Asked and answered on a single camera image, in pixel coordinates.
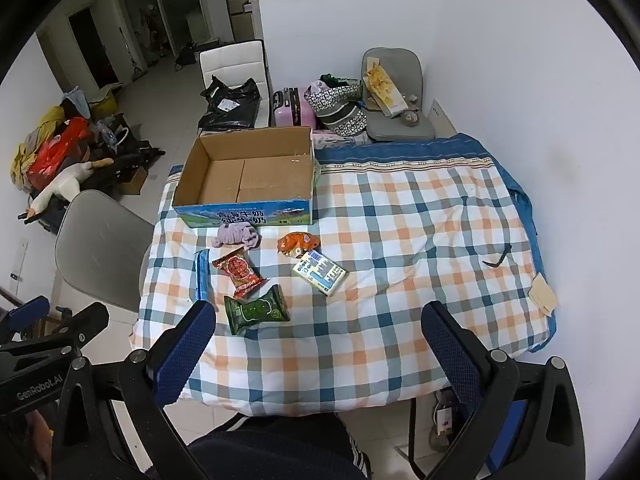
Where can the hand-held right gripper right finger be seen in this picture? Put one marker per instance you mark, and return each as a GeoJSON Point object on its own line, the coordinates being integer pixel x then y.
{"type": "Point", "coordinates": [450, 355]}

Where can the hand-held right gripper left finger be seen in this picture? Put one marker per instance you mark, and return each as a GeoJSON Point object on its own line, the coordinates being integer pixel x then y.
{"type": "Point", "coordinates": [185, 350]}

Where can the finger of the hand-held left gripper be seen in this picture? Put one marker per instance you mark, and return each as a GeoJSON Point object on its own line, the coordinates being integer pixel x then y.
{"type": "Point", "coordinates": [85, 319]}
{"type": "Point", "coordinates": [27, 310]}

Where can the thin blue white packet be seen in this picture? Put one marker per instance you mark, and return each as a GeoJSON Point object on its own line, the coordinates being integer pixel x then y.
{"type": "Point", "coordinates": [202, 280]}

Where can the green snack packet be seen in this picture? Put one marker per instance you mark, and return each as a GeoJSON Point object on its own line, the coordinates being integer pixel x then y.
{"type": "Point", "coordinates": [255, 310]}

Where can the red snack packet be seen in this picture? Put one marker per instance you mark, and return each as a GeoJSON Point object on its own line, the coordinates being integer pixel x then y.
{"type": "Point", "coordinates": [239, 270]}

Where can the purple cloth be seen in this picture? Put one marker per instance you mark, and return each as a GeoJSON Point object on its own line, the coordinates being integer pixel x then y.
{"type": "Point", "coordinates": [235, 235]}

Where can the white blue tissue pack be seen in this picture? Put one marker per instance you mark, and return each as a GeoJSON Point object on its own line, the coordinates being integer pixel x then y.
{"type": "Point", "coordinates": [320, 272]}

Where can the orange snack packet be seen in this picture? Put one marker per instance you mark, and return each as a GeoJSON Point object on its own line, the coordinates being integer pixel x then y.
{"type": "Point", "coordinates": [297, 244]}

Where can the grey plastic chair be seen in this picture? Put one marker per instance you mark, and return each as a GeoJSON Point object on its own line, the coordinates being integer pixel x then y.
{"type": "Point", "coordinates": [100, 240]}

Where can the beige card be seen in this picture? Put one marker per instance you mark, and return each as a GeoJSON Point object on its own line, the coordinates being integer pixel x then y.
{"type": "Point", "coordinates": [544, 296]}

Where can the plaid blanket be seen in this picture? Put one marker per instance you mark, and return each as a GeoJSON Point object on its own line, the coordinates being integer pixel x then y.
{"type": "Point", "coordinates": [375, 260]}

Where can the white goose plush toy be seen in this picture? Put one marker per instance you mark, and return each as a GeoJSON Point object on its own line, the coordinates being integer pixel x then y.
{"type": "Point", "coordinates": [65, 185]}

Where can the person's leg in dark trousers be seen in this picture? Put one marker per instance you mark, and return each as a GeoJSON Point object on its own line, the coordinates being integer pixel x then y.
{"type": "Point", "coordinates": [270, 450]}

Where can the small brown cardboard box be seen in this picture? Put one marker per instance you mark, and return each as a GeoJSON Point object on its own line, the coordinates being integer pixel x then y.
{"type": "Point", "coordinates": [132, 180]}

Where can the yellow cloth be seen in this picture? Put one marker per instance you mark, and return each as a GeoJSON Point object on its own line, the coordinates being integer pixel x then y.
{"type": "Point", "coordinates": [22, 160]}

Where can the red plastic bag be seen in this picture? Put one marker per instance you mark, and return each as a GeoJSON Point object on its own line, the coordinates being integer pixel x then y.
{"type": "Point", "coordinates": [60, 150]}

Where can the grey padded chair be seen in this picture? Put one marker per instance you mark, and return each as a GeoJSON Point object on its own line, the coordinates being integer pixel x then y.
{"type": "Point", "coordinates": [400, 130]}

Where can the tape roll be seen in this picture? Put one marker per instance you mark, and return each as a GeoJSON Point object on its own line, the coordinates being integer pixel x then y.
{"type": "Point", "coordinates": [409, 118]}

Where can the black plastic bag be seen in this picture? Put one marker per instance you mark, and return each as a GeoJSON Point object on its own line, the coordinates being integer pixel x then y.
{"type": "Point", "coordinates": [230, 110]}

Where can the floral fabric bundle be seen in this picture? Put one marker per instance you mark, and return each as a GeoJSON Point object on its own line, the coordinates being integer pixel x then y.
{"type": "Point", "coordinates": [327, 137]}

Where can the black white patterned tote bag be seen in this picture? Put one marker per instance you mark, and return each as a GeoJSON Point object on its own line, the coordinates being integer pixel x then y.
{"type": "Point", "coordinates": [345, 117]}

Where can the pink suitcase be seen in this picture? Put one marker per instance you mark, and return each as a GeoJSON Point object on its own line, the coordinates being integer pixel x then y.
{"type": "Point", "coordinates": [290, 110]}

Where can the yellow chips bag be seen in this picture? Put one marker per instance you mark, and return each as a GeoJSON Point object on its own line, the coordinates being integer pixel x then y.
{"type": "Point", "coordinates": [385, 90]}

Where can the white cushioned chair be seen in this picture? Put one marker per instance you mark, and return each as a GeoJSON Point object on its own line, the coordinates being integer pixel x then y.
{"type": "Point", "coordinates": [230, 60]}

